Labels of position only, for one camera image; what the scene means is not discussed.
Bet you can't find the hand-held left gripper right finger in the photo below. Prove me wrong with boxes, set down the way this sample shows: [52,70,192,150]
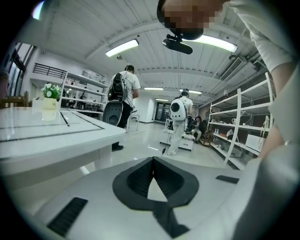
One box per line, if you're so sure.
[152,156,249,240]

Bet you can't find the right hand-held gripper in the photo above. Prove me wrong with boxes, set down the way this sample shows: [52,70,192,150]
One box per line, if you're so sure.
[194,142,300,240]

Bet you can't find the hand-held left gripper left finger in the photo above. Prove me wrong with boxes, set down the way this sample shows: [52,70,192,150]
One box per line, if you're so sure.
[32,156,170,240]

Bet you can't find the person's right forearm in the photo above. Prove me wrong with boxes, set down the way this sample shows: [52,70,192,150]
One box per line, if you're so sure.
[259,124,296,160]

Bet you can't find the white table with black lines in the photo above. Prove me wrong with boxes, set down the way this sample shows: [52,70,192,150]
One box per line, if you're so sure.
[0,107,127,188]

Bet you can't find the white box on shelf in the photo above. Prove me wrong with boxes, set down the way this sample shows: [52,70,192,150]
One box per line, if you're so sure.
[245,134,265,153]

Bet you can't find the white low cabinet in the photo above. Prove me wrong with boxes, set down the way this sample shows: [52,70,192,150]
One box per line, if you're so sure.
[160,133,195,152]

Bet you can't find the white shelving unit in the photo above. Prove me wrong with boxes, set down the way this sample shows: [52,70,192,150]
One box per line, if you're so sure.
[207,72,276,171]
[60,71,109,115]

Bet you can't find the white round backpack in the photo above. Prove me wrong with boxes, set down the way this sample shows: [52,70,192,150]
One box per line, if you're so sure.
[170,98,188,121]

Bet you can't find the white desk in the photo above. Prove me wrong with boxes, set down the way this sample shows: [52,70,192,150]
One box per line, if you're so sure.
[126,113,140,132]

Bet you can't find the dark glass double door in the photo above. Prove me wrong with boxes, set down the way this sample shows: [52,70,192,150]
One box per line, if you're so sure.
[155,103,172,122]

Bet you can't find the potted white blue flowers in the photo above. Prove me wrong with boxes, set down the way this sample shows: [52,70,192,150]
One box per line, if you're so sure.
[41,83,62,110]

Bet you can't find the black backpack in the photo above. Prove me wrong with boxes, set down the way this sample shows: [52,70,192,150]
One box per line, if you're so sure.
[108,72,125,101]

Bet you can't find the ceiling air vent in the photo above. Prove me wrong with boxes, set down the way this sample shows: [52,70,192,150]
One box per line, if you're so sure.
[219,57,244,82]

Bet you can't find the brown wooden chair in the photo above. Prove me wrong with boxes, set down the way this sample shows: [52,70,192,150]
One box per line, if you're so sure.
[0,90,30,110]

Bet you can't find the black metal railing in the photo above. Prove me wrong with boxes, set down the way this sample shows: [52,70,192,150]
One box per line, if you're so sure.
[32,62,68,80]

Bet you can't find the person's white shirt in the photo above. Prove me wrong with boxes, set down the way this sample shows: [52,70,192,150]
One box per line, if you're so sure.
[225,0,300,146]

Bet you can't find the person's head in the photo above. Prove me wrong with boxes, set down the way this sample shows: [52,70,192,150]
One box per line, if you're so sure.
[157,0,229,40]

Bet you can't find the black power cable with adapter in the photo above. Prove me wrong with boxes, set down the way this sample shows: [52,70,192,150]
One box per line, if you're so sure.
[160,131,171,158]

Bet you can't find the black head-mounted camera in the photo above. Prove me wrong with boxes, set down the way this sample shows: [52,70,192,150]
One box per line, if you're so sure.
[162,34,194,55]

